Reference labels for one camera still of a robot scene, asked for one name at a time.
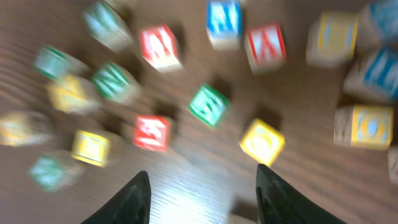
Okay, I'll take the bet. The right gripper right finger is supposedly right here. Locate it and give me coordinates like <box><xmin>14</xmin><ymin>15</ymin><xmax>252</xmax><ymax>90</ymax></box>
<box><xmin>256</xmin><ymin>164</ymin><xmax>345</xmax><ymax>224</ymax></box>

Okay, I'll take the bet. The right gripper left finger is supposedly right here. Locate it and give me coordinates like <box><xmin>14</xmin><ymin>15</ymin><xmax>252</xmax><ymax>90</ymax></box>
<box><xmin>81</xmin><ymin>170</ymin><xmax>151</xmax><ymax>224</ymax></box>

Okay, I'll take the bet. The yellow O block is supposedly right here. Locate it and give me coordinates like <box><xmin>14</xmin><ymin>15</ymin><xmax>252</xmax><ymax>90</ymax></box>
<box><xmin>334</xmin><ymin>105</ymin><xmax>394</xmax><ymax>150</ymax></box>

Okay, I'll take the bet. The green B block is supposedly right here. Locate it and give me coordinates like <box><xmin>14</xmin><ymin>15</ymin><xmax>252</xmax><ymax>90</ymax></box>
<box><xmin>188</xmin><ymin>84</ymin><xmax>229</xmax><ymax>128</ymax></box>

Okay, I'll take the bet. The yellow block beside R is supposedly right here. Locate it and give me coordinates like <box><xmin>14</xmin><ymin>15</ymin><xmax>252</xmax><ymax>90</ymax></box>
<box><xmin>239</xmin><ymin>118</ymin><xmax>285</xmax><ymax>167</ymax></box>

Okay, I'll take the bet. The yellow block lower middle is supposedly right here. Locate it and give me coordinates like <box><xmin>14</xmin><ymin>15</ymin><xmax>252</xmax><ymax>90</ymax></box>
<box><xmin>72</xmin><ymin>130</ymin><xmax>111</xmax><ymax>167</ymax></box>

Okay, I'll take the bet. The red E block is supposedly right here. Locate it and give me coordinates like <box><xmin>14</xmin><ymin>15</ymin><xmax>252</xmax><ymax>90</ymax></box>
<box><xmin>132</xmin><ymin>115</ymin><xmax>173</xmax><ymax>152</ymax></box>

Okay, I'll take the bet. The green 4 block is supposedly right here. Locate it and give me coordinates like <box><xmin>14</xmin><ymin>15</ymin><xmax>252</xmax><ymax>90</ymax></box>
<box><xmin>29</xmin><ymin>151</ymin><xmax>85</xmax><ymax>192</ymax></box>

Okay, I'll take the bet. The green V block right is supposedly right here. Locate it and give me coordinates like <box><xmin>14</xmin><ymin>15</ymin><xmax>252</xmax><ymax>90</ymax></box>
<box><xmin>387</xmin><ymin>147</ymin><xmax>398</xmax><ymax>185</ymax></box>

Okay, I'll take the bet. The green v block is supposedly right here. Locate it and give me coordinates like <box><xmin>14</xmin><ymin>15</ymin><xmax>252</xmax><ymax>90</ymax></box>
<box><xmin>34</xmin><ymin>45</ymin><xmax>89</xmax><ymax>80</ymax></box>
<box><xmin>387</xmin><ymin>147</ymin><xmax>398</xmax><ymax>185</ymax></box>

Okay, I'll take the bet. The green N block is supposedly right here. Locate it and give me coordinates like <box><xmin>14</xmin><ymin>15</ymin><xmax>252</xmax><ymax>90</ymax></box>
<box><xmin>91</xmin><ymin>61</ymin><xmax>142</xmax><ymax>105</ymax></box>

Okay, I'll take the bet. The yellow block near V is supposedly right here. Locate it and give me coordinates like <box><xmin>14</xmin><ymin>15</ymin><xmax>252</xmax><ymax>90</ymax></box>
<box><xmin>46</xmin><ymin>75</ymin><xmax>101</xmax><ymax>114</ymax></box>

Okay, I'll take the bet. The yellow block far left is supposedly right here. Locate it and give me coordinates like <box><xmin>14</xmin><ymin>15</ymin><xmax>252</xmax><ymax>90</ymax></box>
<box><xmin>1</xmin><ymin>110</ymin><xmax>52</xmax><ymax>147</ymax></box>

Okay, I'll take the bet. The red A block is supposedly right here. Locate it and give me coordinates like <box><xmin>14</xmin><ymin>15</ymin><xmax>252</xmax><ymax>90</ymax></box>
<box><xmin>244</xmin><ymin>22</ymin><xmax>287</xmax><ymax>75</ymax></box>

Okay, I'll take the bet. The blue L block lower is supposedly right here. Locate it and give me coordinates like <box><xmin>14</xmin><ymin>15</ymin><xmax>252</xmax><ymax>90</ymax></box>
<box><xmin>343</xmin><ymin>47</ymin><xmax>397</xmax><ymax>104</ymax></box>

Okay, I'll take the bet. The blue l block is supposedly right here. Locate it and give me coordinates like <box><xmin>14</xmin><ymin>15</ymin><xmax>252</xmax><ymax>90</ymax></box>
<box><xmin>356</xmin><ymin>0</ymin><xmax>397</xmax><ymax>51</ymax></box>
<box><xmin>343</xmin><ymin>47</ymin><xmax>397</xmax><ymax>104</ymax></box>

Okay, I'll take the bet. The red U block left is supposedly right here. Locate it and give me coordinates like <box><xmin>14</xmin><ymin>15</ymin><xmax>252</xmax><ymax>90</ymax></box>
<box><xmin>139</xmin><ymin>24</ymin><xmax>182</xmax><ymax>73</ymax></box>

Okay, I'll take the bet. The green V block left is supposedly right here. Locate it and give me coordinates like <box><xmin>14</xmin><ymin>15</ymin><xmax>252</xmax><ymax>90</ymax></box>
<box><xmin>34</xmin><ymin>45</ymin><xmax>89</xmax><ymax>80</ymax></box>

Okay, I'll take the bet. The yellow block centre top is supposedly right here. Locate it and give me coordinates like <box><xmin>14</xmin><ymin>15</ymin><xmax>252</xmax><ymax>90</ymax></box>
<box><xmin>306</xmin><ymin>11</ymin><xmax>358</xmax><ymax>68</ymax></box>

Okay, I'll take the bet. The green 7 block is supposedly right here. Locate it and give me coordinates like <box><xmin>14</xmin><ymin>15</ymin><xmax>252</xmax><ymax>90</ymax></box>
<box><xmin>83</xmin><ymin>1</ymin><xmax>134</xmax><ymax>52</ymax></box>

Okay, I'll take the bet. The blue P block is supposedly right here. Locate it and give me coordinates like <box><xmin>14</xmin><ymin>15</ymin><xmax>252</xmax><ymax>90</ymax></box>
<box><xmin>206</xmin><ymin>0</ymin><xmax>243</xmax><ymax>50</ymax></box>

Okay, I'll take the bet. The blue L block upper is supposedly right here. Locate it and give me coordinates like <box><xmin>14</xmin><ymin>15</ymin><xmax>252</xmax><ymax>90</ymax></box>
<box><xmin>356</xmin><ymin>0</ymin><xmax>397</xmax><ymax>51</ymax></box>

